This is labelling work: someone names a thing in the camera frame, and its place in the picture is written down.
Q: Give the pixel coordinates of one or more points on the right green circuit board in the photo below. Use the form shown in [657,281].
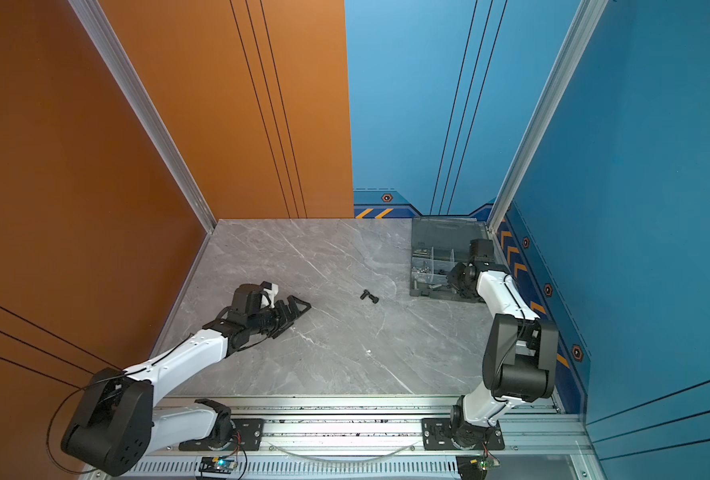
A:
[475,468]

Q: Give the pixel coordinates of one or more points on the right aluminium corner post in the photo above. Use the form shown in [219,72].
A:
[580,32]

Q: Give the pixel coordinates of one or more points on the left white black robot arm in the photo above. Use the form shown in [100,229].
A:
[118,419]

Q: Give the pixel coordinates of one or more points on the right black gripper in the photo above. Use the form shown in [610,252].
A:
[453,275]

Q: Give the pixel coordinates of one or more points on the grey compartment organizer box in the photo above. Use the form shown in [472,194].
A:
[438,244]

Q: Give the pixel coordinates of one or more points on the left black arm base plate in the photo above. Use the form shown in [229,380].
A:
[245,434]

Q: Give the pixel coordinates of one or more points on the left green circuit board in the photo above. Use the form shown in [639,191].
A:
[217,466]

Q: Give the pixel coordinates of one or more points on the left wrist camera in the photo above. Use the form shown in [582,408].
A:
[269,293]

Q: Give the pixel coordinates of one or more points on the aluminium corner post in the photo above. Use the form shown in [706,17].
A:
[100,31]
[580,32]

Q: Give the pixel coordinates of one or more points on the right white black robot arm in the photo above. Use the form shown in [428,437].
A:
[520,358]

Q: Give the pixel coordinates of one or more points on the left aluminium corner post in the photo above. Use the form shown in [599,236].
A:
[100,31]

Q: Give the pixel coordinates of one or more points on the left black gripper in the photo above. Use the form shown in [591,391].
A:
[286,319]

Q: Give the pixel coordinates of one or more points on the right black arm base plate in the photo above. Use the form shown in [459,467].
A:
[437,435]

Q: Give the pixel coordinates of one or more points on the green circuit board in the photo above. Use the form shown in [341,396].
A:
[475,468]
[217,466]

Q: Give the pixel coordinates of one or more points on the aluminium rail frame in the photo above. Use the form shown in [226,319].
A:
[380,437]

